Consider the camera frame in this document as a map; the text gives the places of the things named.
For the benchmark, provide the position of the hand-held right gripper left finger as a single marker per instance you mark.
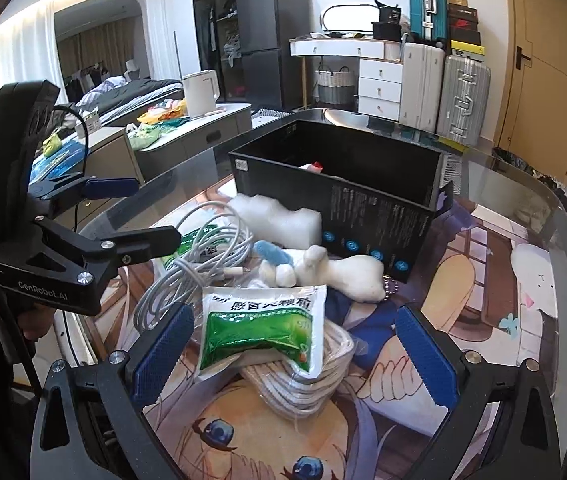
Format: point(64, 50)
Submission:
point(163, 355)

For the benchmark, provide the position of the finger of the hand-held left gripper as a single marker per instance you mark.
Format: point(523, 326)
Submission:
point(110, 187)
point(148, 245)

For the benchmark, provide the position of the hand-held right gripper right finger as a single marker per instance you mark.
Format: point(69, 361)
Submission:
point(426, 360)

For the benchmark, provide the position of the white plush toy blue patch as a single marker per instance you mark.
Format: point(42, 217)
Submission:
point(348, 275)

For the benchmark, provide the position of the white foam block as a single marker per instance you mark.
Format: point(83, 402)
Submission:
point(273, 220)

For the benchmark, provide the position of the black cardboard box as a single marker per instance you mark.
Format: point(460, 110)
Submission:
point(363, 210)

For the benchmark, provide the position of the person's left hand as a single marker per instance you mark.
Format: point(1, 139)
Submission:
point(38, 322)

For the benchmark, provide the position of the beige drawer cabinet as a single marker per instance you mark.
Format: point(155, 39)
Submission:
point(113, 155)

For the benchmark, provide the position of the pile of colourful snack packets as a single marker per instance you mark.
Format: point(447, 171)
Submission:
point(158, 120)

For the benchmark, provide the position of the grey sideboard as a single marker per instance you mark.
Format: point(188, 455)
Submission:
point(193, 145)

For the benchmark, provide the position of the bed with dark bedding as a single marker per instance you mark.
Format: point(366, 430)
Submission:
point(133, 95)

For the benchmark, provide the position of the printed cartoon table mat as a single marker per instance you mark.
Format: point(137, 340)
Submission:
point(488, 285)

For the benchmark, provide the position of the white sheer curtain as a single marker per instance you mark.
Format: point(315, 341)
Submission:
point(18, 60)

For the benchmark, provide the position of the white electric kettle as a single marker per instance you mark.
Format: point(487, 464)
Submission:
point(201, 92)

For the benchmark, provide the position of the open wardrobe with clothes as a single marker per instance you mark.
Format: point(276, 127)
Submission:
point(213, 25)

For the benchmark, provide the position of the black bin bag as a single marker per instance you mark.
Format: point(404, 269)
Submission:
point(508, 159)

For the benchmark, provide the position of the dark grey fridge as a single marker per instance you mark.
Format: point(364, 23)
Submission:
point(273, 35)

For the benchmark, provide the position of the woven laundry basket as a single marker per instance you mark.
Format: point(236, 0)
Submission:
point(336, 85)

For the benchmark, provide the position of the silver suitcase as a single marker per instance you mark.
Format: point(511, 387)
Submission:
point(463, 100)

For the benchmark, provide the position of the white suitcase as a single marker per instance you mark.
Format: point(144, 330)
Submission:
point(421, 85)

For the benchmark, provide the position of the white vanity desk with drawers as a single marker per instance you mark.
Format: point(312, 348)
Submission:
point(378, 85)

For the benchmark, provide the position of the oval mirror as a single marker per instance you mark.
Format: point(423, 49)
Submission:
point(353, 20)

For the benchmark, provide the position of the wooden door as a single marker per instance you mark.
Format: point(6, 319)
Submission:
point(543, 85)

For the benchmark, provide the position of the yellow black shoe box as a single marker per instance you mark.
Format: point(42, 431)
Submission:
point(467, 50)

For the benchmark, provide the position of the plain black shoe box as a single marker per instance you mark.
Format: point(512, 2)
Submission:
point(465, 37)

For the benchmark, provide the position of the black shoe box red logo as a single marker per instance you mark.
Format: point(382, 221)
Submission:
point(465, 23)

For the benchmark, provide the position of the teal suitcase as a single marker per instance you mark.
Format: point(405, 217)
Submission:
point(426, 5)

